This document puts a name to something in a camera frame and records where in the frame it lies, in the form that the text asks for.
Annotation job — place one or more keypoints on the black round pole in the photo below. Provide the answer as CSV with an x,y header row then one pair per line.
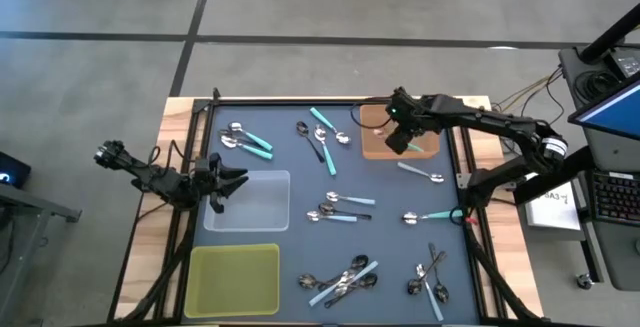
x,y
612,34

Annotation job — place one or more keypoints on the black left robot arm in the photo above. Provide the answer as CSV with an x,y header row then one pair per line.
x,y
150,174

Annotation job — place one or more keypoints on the grey caster wheel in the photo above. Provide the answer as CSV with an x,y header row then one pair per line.
x,y
584,281

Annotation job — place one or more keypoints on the clear plastic bin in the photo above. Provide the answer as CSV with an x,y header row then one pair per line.
x,y
260,202

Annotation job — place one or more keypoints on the black power adapter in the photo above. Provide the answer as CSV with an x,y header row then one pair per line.
x,y
625,62

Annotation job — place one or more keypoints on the yellow plastic bin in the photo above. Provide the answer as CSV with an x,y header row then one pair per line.
x,y
232,282

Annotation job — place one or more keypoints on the white paper sheet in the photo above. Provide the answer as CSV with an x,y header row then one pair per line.
x,y
552,207

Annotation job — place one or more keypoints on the grey equipment cart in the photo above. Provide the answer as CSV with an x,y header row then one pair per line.
x,y
607,252

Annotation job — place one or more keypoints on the monitor with blue screen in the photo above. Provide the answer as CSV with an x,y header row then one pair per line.
x,y
615,112

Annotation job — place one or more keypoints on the red connector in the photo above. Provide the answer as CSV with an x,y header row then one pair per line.
x,y
470,220

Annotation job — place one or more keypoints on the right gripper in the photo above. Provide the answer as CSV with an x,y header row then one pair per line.
x,y
402,109

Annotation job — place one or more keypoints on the grey metal bracket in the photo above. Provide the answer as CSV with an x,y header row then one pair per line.
x,y
462,180

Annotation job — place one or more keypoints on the black device with blue light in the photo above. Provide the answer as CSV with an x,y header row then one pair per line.
x,y
12,169

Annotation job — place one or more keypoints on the black frame clamp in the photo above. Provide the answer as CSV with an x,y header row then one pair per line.
x,y
216,93

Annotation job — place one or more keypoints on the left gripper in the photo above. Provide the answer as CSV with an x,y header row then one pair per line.
x,y
207,182

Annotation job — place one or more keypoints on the large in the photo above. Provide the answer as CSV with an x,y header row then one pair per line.
x,y
307,281

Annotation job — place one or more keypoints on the grey metal stand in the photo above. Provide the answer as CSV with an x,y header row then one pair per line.
x,y
30,202

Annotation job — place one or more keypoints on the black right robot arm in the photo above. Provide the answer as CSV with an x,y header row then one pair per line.
x,y
500,124

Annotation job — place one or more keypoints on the black diagonal bar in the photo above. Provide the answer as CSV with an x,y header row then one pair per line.
x,y
555,177

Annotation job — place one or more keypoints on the black backlit keyboard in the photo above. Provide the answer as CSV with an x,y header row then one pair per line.
x,y
617,197

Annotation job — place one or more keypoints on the black aluminium table frame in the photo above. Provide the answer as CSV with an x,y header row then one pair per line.
x,y
300,101

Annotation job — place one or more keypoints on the orange plastic bin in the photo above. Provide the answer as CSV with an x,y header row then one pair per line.
x,y
372,149

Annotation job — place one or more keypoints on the dark blue table mat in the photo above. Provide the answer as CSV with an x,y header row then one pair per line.
x,y
380,247

